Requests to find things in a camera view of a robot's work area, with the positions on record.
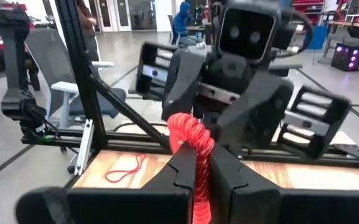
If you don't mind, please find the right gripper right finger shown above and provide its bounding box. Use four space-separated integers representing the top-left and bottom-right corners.
209 143 281 224

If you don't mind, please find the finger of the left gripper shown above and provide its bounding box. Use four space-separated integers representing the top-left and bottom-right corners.
135 42 213 121
216 79 351 160

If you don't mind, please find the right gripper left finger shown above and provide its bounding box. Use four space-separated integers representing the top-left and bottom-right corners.
141 142 198 224

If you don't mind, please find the red-orange coil keychain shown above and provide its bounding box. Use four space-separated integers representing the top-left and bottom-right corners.
166 112 216 224

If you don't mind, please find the grey office chair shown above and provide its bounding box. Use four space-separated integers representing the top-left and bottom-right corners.
25 27 127 128

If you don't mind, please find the red rubber band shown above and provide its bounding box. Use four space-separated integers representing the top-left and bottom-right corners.
104 152 148 184

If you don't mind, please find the person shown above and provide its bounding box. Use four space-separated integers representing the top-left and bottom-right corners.
75 0 101 62
172 1 198 46

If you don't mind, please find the blue bin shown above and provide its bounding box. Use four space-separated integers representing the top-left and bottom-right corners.
303 25 329 50

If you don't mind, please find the red shelving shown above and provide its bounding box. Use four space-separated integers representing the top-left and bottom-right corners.
292 0 325 26

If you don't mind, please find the purple-lit computer case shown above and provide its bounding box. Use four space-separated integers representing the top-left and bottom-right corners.
330 43 359 72

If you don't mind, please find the wooden workbench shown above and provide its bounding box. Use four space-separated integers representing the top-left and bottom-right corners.
322 20 359 65

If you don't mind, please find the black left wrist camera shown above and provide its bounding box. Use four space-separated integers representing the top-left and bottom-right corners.
218 6 276 63

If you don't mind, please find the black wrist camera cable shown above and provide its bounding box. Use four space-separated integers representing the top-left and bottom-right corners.
275 11 314 58

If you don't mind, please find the black aluminium rig frame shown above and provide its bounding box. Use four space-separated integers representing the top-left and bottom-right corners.
20 0 359 187

